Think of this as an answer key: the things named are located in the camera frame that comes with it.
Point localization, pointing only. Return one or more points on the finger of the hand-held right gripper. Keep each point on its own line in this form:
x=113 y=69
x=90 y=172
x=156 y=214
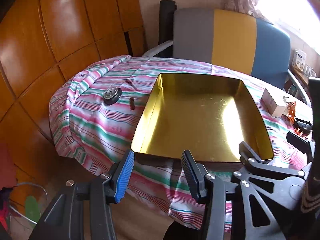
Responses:
x=252 y=155
x=298 y=140

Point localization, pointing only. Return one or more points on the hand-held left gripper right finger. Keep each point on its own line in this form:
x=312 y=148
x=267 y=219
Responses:
x=191 y=175

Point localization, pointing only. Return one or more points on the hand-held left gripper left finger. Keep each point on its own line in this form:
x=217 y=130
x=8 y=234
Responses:
x=123 y=177

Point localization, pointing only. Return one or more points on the orange plastic rack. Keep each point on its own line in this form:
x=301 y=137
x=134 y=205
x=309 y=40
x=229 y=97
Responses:
x=298 y=131

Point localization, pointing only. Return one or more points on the large white cardboard box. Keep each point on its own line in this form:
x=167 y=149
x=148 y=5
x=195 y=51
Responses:
x=272 y=101

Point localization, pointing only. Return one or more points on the gold-lined maroon tin box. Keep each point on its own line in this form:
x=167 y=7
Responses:
x=200 y=120

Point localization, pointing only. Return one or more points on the black electronic device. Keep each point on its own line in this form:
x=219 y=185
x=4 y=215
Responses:
x=303 y=123

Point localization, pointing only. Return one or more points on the orange snack packet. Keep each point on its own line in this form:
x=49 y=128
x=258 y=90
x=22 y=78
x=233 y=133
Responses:
x=290 y=111

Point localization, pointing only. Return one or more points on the striped pink green tablecloth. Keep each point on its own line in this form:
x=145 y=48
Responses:
x=100 y=130

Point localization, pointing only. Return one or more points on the wooden side desk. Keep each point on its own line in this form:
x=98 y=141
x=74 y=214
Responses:
x=300 y=76

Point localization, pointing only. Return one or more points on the row of white cups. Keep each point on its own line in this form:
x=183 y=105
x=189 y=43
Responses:
x=310 y=70

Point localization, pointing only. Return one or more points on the white printed carton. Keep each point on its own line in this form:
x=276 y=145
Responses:
x=298 y=57

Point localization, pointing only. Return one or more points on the small round black object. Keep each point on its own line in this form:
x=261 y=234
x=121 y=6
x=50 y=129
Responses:
x=112 y=95

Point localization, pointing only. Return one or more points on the green plastic object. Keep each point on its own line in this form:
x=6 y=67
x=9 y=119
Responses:
x=32 y=208

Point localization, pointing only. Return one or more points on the red cloth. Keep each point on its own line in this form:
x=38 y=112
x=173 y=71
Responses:
x=6 y=165

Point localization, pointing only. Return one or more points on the grey yellow blue armchair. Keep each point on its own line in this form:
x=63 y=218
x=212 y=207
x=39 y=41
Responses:
x=192 y=35

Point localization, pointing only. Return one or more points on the window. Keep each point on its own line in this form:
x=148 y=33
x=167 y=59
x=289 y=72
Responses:
x=287 y=0

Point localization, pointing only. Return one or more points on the wooden wardrobe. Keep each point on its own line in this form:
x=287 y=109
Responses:
x=50 y=30

